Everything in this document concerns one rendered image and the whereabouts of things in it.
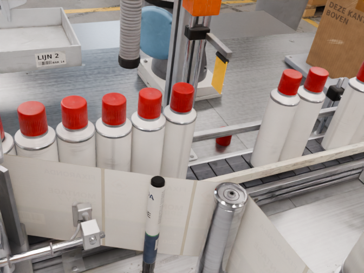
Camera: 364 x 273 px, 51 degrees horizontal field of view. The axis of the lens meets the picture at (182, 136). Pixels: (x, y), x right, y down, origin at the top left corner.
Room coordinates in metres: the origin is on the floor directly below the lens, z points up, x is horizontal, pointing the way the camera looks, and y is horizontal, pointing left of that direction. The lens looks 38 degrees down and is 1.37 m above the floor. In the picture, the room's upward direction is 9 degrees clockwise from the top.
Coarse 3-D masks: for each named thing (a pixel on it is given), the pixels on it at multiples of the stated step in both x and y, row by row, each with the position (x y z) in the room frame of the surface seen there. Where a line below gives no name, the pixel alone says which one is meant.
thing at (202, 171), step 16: (320, 144) 0.68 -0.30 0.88; (224, 160) 0.57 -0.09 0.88; (240, 160) 0.58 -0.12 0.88; (336, 160) 0.63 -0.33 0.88; (352, 160) 0.64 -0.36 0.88; (192, 176) 0.52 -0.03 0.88; (208, 176) 0.52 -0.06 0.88; (272, 176) 0.55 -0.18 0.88; (288, 176) 0.56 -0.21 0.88; (32, 240) 0.33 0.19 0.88
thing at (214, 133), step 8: (320, 112) 0.67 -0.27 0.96; (328, 112) 0.68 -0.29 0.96; (216, 128) 0.56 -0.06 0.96; (224, 128) 0.57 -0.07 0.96; (232, 128) 0.57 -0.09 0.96; (240, 128) 0.58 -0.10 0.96; (248, 128) 0.58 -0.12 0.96; (256, 128) 0.59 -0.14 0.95; (200, 136) 0.53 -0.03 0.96; (208, 136) 0.54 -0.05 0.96; (216, 136) 0.55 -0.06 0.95
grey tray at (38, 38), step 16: (0, 16) 0.85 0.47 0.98; (16, 16) 0.87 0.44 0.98; (32, 16) 0.88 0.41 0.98; (48, 16) 0.90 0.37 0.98; (64, 16) 0.88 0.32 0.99; (0, 32) 0.83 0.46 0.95; (16, 32) 0.84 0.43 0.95; (32, 32) 0.85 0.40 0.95; (48, 32) 0.87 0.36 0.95; (64, 32) 0.88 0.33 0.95; (0, 48) 0.76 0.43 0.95; (16, 48) 0.77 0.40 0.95; (32, 48) 0.70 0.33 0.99; (48, 48) 0.72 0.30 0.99; (64, 48) 0.73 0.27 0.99; (80, 48) 0.75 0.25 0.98; (0, 64) 0.67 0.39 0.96; (16, 64) 0.68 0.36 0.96; (32, 64) 0.70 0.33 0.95; (48, 64) 0.72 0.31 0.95; (64, 64) 0.73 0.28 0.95; (80, 64) 0.75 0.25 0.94
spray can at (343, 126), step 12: (360, 72) 0.66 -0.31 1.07; (348, 84) 0.66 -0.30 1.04; (360, 84) 0.65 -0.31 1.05; (348, 96) 0.65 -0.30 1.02; (360, 96) 0.64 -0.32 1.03; (336, 108) 0.67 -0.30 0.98; (348, 108) 0.64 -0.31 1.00; (360, 108) 0.64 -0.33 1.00; (336, 120) 0.65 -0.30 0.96; (348, 120) 0.64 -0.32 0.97; (360, 120) 0.65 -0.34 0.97; (336, 132) 0.65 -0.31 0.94; (348, 132) 0.64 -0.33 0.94; (324, 144) 0.66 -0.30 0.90; (336, 144) 0.64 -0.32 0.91; (348, 144) 0.65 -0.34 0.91
